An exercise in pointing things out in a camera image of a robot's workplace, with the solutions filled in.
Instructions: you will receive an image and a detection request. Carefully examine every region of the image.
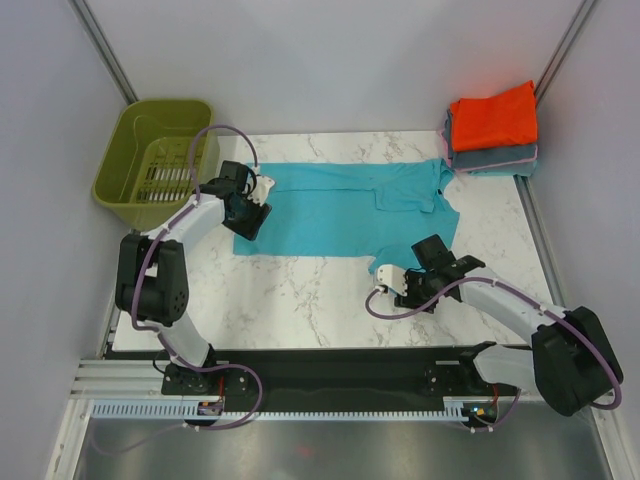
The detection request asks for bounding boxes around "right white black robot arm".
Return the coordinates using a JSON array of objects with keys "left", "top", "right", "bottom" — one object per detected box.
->
[{"left": 394, "top": 235, "right": 623, "bottom": 416}]

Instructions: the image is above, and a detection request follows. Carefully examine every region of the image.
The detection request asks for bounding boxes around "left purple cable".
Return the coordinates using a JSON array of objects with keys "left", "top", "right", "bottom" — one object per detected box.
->
[{"left": 130, "top": 124, "right": 265, "bottom": 432}]

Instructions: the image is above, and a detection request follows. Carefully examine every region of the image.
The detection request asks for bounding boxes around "right aluminium corner post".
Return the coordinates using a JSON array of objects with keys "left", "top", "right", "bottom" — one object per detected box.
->
[{"left": 534, "top": 0, "right": 601, "bottom": 105}]

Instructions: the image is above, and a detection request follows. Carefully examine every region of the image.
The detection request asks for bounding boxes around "aluminium frame rail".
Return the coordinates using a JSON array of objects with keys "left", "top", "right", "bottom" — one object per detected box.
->
[{"left": 69, "top": 357, "right": 615, "bottom": 401}]

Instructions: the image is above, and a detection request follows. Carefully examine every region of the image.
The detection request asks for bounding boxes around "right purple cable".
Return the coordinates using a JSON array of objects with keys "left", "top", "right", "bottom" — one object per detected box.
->
[{"left": 364, "top": 277, "right": 624, "bottom": 434}]

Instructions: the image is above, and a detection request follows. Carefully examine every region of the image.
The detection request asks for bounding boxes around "white slotted cable duct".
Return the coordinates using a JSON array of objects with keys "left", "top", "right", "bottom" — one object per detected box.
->
[{"left": 90, "top": 399, "right": 490, "bottom": 423}]

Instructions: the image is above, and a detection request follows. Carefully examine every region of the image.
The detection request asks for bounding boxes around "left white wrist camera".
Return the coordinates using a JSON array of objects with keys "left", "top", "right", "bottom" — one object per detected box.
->
[{"left": 248, "top": 168, "right": 276, "bottom": 206}]

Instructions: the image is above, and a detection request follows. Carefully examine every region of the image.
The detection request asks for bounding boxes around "turquoise t shirt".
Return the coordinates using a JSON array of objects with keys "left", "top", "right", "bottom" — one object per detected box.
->
[{"left": 233, "top": 159, "right": 460, "bottom": 271}]

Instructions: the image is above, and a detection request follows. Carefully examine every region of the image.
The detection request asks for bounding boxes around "left aluminium corner post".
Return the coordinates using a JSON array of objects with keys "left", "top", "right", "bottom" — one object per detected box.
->
[{"left": 68, "top": 0, "right": 139, "bottom": 105}]

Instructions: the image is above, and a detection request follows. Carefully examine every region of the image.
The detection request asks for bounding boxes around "aluminium corner post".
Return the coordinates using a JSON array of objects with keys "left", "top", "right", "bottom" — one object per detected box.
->
[
  {"left": 68, "top": 0, "right": 139, "bottom": 105},
  {"left": 534, "top": 0, "right": 601, "bottom": 105}
]

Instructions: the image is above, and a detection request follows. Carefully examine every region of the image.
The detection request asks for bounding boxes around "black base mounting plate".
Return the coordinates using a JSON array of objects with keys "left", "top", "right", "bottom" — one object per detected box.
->
[{"left": 160, "top": 348, "right": 516, "bottom": 414}]

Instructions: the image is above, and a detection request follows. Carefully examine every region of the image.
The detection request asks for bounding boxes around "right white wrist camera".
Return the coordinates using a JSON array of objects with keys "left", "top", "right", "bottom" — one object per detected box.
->
[{"left": 374, "top": 264, "right": 408, "bottom": 296}]

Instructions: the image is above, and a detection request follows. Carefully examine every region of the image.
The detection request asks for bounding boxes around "folded grey blue t shirt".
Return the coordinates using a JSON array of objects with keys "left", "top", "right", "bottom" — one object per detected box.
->
[{"left": 441, "top": 110, "right": 538, "bottom": 171}]

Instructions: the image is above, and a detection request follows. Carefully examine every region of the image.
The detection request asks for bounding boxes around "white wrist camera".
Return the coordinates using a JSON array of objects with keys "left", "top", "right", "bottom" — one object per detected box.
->
[
  {"left": 248, "top": 168, "right": 276, "bottom": 206},
  {"left": 374, "top": 264, "right": 408, "bottom": 296}
]

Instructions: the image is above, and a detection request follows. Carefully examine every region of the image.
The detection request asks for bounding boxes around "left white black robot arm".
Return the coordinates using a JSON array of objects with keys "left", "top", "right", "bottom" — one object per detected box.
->
[{"left": 115, "top": 161, "right": 275, "bottom": 396}]

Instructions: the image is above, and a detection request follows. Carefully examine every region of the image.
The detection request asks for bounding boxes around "folded orange t shirt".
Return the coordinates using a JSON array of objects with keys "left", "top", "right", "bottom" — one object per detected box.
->
[{"left": 449, "top": 81, "right": 538, "bottom": 152}]

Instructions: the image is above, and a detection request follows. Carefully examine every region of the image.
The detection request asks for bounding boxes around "olive green plastic basket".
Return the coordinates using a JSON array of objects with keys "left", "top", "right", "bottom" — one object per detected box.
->
[{"left": 92, "top": 98, "right": 214, "bottom": 231}]

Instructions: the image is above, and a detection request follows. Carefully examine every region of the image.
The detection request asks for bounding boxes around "purple cable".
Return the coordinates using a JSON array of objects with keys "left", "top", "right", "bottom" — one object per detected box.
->
[
  {"left": 364, "top": 277, "right": 624, "bottom": 434},
  {"left": 130, "top": 124, "right": 265, "bottom": 432}
]

